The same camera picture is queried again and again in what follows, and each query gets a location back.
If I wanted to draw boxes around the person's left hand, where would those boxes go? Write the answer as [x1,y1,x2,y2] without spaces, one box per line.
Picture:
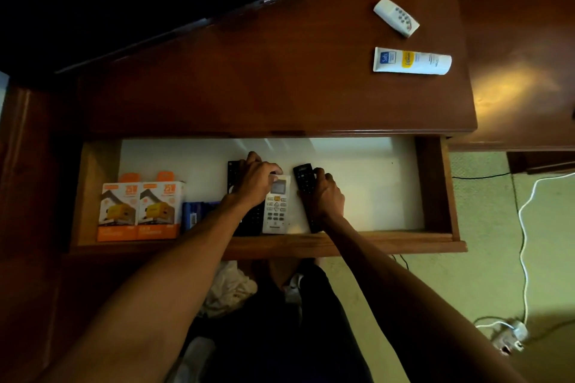
[230,151,284,211]

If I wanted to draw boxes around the person's right hand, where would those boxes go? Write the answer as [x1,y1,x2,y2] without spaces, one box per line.
[301,167,346,224]

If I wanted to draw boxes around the slim black remote control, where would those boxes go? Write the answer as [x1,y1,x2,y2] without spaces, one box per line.
[293,163,322,234]

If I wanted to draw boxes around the wide black remote control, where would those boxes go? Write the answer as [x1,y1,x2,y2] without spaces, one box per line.
[227,160,266,237]

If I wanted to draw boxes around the person's left forearm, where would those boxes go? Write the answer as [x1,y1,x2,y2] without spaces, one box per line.
[38,193,267,383]

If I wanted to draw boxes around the person's right forearm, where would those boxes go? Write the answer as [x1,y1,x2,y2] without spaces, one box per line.
[320,213,529,383]

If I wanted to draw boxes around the white air conditioner remote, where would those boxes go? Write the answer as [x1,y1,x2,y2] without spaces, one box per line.
[262,174,292,235]

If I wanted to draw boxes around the wooden drawer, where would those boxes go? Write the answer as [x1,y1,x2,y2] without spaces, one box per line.
[67,135,468,260]

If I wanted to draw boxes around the brown wooden cabinet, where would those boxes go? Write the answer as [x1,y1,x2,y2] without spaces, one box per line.
[0,0,479,383]

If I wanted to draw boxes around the blue packet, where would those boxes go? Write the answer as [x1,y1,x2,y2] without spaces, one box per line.
[181,201,221,232]

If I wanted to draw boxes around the orange and white box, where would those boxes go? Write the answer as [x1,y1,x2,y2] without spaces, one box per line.
[96,173,143,243]
[137,171,186,241]

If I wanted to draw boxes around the white crumpled cloth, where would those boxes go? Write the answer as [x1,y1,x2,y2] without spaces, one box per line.
[199,261,259,319]

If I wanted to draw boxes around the white lotion tube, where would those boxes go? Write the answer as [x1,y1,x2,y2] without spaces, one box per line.
[373,47,453,76]

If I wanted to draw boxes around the person's dark trousers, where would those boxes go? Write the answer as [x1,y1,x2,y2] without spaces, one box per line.
[180,259,374,383]

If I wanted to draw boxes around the small white remote control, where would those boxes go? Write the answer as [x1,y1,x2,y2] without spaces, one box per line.
[373,0,420,38]

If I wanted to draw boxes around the brown wooden side table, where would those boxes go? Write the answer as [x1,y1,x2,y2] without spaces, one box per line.
[447,0,575,175]

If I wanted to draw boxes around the white power plug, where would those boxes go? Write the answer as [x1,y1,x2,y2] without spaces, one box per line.
[491,320,530,356]

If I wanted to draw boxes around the black cable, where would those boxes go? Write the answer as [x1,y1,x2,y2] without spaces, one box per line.
[451,172,513,180]

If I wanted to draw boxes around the white cable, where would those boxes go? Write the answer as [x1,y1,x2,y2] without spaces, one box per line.
[474,172,575,330]

